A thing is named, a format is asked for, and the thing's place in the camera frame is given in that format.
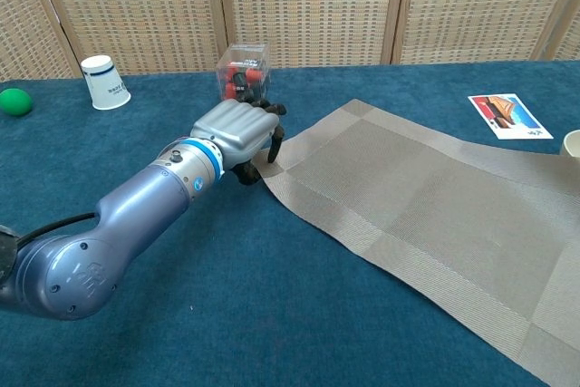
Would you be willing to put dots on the green ball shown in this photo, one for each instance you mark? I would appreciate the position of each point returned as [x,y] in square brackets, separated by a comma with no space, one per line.
[16,102]

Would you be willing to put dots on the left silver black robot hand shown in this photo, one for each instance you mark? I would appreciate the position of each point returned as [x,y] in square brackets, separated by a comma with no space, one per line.
[235,128]

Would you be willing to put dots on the beige woven placemat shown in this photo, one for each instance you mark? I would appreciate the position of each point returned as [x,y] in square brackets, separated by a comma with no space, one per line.
[430,206]

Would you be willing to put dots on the woven folding screen panel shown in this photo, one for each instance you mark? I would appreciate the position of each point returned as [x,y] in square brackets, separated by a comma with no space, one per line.
[572,38]
[476,2]
[22,33]
[312,2]
[136,11]

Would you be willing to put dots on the clear box with red pieces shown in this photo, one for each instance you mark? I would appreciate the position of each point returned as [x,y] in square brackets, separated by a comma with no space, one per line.
[242,74]

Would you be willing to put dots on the cream ceramic bowl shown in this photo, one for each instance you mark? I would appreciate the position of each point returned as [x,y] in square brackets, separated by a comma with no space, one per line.
[572,144]

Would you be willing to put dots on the white paper cup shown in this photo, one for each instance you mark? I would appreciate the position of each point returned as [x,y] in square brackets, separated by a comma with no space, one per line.
[106,88]

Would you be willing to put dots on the blue felt table cover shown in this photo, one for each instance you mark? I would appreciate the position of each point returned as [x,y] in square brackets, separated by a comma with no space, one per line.
[226,314]

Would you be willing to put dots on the photo card with white border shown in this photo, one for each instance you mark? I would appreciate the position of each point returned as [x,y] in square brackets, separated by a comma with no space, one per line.
[507,115]

